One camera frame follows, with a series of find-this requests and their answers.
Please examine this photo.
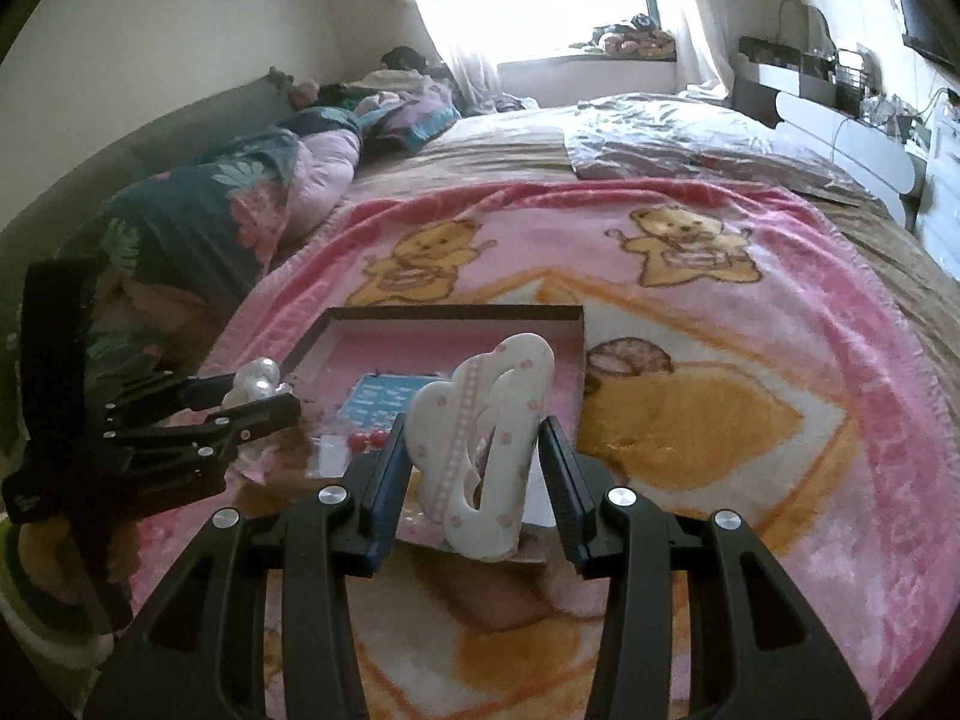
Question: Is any pearl white small claw clip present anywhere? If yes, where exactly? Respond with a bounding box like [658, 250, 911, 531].
[221, 358, 291, 410]

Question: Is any white packet with red earrings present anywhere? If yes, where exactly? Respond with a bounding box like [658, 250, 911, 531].
[306, 427, 389, 479]

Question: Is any white cloud claw clip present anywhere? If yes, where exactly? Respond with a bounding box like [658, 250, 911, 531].
[404, 333, 555, 562]

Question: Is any left hand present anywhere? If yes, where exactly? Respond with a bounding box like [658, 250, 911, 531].
[16, 518, 140, 606]

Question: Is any dark floral quilt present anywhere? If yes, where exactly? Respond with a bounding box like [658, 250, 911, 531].
[2, 106, 361, 433]

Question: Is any pink shallow box tray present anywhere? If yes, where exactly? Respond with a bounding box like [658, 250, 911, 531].
[236, 304, 584, 500]

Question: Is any blue card in tray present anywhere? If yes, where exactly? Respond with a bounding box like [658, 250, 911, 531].
[337, 374, 438, 429]

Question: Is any pink teddy bear blanket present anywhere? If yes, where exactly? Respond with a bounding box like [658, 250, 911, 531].
[127, 177, 960, 720]

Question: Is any purple pillow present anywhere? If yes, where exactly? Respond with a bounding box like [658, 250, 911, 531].
[353, 89, 460, 156]

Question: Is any white drawer cabinet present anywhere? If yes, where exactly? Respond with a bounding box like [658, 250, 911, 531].
[914, 99, 960, 280]

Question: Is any white bed footboard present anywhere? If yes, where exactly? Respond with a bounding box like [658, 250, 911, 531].
[775, 91, 916, 227]

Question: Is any white window curtain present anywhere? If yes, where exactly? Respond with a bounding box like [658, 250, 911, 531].
[415, 0, 501, 114]

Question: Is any black wall television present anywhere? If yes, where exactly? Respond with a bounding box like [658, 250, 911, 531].
[895, 0, 958, 73]

